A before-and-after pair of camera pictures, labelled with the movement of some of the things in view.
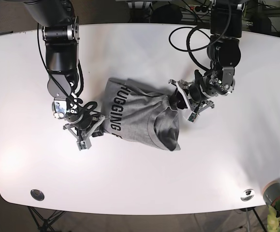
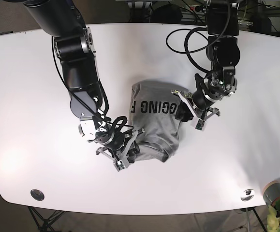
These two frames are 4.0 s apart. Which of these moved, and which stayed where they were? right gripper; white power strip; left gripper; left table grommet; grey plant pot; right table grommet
Moved: right gripper; left gripper
Stayed: grey plant pot; white power strip; left table grommet; right table grommet
